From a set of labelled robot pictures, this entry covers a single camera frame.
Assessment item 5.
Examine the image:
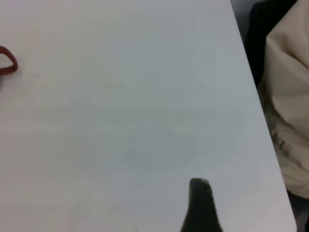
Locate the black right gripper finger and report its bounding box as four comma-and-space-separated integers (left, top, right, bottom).
180, 178, 225, 232

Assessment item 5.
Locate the red ceramic mug white inside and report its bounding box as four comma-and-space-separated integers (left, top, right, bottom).
0, 45, 19, 76

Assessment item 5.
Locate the beige fabric cover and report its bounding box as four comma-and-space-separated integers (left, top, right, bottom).
257, 0, 309, 199

